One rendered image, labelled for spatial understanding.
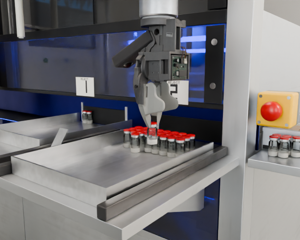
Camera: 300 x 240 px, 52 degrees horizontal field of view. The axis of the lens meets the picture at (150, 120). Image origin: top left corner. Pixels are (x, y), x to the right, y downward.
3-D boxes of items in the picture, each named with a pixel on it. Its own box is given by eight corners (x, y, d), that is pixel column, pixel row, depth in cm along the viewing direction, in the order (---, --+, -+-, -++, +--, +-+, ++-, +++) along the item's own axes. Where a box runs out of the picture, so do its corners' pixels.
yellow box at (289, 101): (265, 120, 73) (267, 90, 72) (298, 124, 69) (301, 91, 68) (254, 125, 67) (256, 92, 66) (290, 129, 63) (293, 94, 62)
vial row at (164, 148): (127, 145, 81) (127, 128, 80) (186, 157, 70) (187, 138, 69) (121, 147, 79) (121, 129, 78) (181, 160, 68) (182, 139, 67)
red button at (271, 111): (264, 118, 67) (265, 99, 66) (284, 120, 64) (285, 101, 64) (258, 120, 64) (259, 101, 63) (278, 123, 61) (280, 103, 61)
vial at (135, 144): (135, 150, 76) (134, 132, 75) (141, 151, 75) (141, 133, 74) (128, 152, 74) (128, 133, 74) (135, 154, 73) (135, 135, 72)
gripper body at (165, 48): (168, 84, 56) (169, 15, 54) (132, 82, 62) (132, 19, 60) (189, 82, 62) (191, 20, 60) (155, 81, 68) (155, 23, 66)
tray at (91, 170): (128, 140, 87) (127, 128, 86) (213, 156, 71) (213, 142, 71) (12, 173, 60) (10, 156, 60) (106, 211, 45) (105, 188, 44)
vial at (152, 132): (151, 142, 67) (151, 122, 66) (159, 143, 66) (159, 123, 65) (145, 144, 65) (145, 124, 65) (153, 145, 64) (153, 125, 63)
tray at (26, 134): (79, 121, 116) (78, 112, 116) (132, 130, 101) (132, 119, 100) (-13, 138, 90) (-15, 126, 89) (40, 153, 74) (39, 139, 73)
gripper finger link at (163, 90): (174, 128, 63) (172, 83, 61) (151, 125, 66) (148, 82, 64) (182, 125, 65) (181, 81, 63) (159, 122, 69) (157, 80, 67)
